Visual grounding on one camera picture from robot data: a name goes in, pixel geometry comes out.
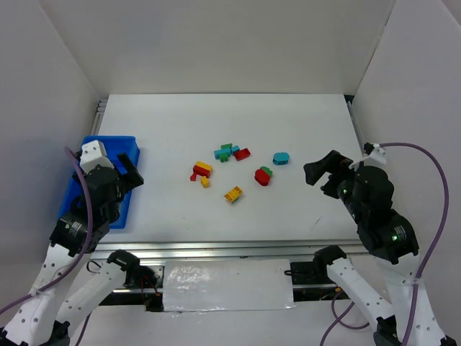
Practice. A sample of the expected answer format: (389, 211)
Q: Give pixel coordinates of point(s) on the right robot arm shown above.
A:
(407, 318)

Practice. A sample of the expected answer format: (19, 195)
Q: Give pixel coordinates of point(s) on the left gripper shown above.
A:
(122, 178)

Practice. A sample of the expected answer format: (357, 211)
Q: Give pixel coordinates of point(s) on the small green lego brick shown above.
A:
(223, 157)

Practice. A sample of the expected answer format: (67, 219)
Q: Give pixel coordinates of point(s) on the white taped panel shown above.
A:
(227, 285)

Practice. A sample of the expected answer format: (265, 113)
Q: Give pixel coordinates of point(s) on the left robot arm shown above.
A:
(49, 314)

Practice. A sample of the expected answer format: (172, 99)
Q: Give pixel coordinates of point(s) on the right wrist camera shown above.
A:
(373, 153)

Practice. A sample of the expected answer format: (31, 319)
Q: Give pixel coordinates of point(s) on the long yellow lego brick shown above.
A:
(204, 167)

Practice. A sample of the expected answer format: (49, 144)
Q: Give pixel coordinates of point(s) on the small yellow lego cube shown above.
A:
(205, 182)

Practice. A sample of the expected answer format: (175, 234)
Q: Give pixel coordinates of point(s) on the red square lego brick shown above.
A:
(241, 154)

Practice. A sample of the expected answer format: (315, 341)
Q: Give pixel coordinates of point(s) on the teal rounded lego brick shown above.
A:
(281, 158)

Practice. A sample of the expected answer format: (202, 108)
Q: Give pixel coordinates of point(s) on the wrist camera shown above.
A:
(373, 153)
(93, 154)

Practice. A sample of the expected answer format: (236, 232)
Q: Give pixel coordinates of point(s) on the long red lego brick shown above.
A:
(197, 171)

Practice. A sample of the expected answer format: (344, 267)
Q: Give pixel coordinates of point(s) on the long teal lego brick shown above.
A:
(218, 153)

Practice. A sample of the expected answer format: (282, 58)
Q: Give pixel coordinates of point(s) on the small teal lego brick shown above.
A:
(234, 149)

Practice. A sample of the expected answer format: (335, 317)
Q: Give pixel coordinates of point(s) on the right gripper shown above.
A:
(332, 176)

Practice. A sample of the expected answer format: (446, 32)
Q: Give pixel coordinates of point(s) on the red rounded lego brick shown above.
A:
(262, 177)

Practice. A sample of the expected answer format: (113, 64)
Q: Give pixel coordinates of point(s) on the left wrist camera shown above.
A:
(93, 154)

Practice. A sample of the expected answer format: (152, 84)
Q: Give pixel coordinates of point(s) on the aluminium front rail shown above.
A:
(226, 250)

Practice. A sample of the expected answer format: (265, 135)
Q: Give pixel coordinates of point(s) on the blue compartment bin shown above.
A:
(115, 145)

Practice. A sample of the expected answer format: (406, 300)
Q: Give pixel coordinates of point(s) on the yellow studded lego plate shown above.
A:
(236, 191)

